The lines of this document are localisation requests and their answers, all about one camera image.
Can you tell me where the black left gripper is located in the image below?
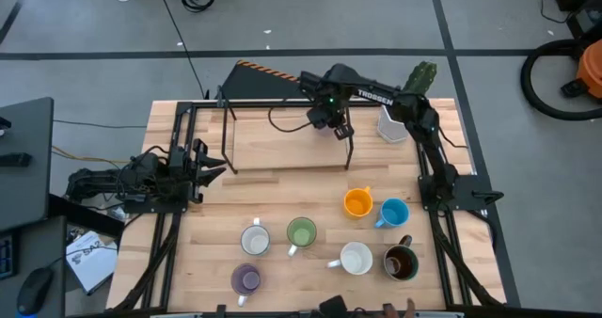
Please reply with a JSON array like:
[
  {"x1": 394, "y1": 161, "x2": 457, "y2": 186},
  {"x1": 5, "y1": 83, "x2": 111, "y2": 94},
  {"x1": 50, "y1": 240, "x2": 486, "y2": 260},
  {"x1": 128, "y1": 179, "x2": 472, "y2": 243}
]
[{"x1": 165, "y1": 138, "x2": 229, "y2": 205}]

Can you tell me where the white mug with black print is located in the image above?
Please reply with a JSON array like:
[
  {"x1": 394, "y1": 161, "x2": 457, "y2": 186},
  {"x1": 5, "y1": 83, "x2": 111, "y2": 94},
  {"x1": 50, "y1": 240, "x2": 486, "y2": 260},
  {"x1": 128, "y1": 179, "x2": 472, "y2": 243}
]
[{"x1": 240, "y1": 216, "x2": 272, "y2": 257}]

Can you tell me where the orange mug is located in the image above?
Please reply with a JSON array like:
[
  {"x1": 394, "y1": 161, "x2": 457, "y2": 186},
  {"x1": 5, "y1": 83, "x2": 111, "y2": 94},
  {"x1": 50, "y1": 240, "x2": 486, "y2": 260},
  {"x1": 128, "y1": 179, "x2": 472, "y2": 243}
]
[{"x1": 342, "y1": 185, "x2": 375, "y2": 220}]

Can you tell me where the green mug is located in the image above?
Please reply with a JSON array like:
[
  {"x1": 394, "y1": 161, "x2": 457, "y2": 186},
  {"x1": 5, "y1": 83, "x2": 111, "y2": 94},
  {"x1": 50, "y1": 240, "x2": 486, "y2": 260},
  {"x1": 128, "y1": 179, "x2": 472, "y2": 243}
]
[{"x1": 286, "y1": 216, "x2": 318, "y2": 258}]

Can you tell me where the purple mug with white handle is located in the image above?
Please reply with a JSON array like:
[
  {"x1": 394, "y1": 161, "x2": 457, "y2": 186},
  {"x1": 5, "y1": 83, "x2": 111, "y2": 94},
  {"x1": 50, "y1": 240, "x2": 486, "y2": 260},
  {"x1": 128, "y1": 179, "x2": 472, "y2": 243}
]
[{"x1": 230, "y1": 262, "x2": 262, "y2": 309}]

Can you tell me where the light blue mug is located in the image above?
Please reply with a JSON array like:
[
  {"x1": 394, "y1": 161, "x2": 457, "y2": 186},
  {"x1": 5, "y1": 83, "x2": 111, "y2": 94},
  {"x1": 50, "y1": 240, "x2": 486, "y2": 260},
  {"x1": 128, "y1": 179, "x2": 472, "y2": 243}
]
[{"x1": 373, "y1": 198, "x2": 411, "y2": 230}]

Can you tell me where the dark brown mug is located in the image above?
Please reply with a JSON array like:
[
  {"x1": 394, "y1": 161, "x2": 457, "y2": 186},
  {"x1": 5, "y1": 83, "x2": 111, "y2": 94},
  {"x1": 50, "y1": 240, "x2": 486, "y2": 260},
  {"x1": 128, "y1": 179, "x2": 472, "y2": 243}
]
[{"x1": 383, "y1": 234, "x2": 420, "y2": 282}]

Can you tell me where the white hexagonal plant pot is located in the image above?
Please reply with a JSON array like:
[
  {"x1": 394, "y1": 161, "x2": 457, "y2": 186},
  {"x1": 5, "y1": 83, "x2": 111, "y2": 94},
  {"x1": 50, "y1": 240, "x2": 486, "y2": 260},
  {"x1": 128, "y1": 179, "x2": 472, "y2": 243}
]
[{"x1": 375, "y1": 104, "x2": 409, "y2": 144}]

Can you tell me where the black ramp with orange stripes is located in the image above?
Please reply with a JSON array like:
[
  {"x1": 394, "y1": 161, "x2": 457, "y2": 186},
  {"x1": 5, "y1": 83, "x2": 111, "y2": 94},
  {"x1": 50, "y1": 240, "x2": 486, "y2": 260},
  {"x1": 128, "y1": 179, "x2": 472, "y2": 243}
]
[{"x1": 220, "y1": 59, "x2": 307, "y2": 101}]

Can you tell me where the green cactus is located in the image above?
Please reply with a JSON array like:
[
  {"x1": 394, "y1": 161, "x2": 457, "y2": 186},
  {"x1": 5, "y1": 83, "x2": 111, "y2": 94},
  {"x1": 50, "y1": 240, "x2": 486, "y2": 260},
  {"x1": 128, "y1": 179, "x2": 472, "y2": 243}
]
[{"x1": 402, "y1": 61, "x2": 437, "y2": 96}]

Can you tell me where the white printed booklet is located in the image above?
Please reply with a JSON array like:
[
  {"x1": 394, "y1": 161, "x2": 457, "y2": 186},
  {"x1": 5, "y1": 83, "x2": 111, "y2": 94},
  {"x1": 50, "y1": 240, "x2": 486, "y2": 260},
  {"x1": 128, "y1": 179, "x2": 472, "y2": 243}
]
[{"x1": 65, "y1": 231, "x2": 119, "y2": 294}]

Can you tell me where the dark grey desk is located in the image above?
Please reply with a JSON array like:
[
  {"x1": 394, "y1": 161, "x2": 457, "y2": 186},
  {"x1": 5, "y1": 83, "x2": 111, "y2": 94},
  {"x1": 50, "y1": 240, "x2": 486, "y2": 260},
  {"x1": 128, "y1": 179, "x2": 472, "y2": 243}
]
[{"x1": 0, "y1": 96, "x2": 67, "y2": 318}]

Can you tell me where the small black desk item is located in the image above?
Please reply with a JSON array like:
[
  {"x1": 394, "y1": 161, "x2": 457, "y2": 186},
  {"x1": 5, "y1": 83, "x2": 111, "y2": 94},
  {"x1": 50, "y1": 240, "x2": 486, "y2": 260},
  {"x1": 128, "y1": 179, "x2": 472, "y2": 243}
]
[{"x1": 0, "y1": 151, "x2": 33, "y2": 167}]

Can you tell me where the person's right hand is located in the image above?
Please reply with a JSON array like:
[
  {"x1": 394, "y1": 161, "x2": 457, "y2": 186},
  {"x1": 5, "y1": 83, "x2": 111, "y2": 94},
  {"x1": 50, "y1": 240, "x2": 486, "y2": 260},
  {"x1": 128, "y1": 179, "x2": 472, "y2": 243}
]
[{"x1": 383, "y1": 298, "x2": 418, "y2": 318}]

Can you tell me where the black computer mouse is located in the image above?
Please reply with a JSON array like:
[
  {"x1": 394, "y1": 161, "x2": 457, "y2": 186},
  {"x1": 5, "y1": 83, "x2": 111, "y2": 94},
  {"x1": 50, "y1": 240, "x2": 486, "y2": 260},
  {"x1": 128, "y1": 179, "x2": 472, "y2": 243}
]
[{"x1": 16, "y1": 266, "x2": 54, "y2": 317}]

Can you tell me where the black keyboard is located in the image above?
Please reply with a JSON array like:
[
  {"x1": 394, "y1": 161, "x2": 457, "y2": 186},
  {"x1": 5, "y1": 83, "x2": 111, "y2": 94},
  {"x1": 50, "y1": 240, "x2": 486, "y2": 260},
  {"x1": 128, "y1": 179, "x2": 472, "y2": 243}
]
[{"x1": 0, "y1": 232, "x2": 20, "y2": 281}]

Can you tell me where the orange vacuum cleaner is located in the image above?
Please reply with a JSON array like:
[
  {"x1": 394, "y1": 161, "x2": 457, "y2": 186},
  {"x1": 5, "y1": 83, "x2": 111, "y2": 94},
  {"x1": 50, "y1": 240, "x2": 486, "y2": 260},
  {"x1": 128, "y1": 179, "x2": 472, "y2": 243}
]
[{"x1": 576, "y1": 39, "x2": 602, "y2": 99}]

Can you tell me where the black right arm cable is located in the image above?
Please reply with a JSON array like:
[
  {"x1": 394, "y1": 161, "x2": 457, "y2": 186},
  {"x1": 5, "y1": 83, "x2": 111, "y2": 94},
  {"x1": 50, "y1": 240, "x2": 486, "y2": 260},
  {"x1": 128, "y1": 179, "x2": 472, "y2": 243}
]
[{"x1": 267, "y1": 104, "x2": 315, "y2": 135}]

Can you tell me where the wooden rack with black frame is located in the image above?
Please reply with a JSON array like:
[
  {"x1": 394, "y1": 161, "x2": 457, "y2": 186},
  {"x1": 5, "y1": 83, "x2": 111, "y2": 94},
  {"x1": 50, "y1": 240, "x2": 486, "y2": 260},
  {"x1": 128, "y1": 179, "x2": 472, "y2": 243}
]
[{"x1": 216, "y1": 86, "x2": 355, "y2": 174}]

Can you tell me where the yellow cable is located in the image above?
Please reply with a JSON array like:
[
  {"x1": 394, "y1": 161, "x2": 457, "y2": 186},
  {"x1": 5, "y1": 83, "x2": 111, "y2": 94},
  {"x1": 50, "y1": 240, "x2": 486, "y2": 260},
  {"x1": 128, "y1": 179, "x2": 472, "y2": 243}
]
[{"x1": 51, "y1": 146, "x2": 133, "y2": 167}]

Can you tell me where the black aluminium rig frame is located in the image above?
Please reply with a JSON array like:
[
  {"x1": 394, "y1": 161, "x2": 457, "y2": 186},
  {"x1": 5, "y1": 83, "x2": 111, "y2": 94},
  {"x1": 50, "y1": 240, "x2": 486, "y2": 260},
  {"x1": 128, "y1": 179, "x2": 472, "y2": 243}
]
[{"x1": 112, "y1": 99, "x2": 507, "y2": 318}]

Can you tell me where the long black floor cable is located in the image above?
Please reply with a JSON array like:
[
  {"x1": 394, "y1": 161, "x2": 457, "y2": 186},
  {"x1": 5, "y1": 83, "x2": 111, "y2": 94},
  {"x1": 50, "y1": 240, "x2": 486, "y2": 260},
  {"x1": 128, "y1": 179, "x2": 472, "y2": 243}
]
[{"x1": 153, "y1": 0, "x2": 209, "y2": 99}]

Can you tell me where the black vacuum hose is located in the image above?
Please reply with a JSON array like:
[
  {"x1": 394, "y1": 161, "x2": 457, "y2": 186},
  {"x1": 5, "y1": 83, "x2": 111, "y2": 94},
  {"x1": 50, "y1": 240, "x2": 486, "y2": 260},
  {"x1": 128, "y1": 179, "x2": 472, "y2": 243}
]
[{"x1": 520, "y1": 39, "x2": 602, "y2": 121}]

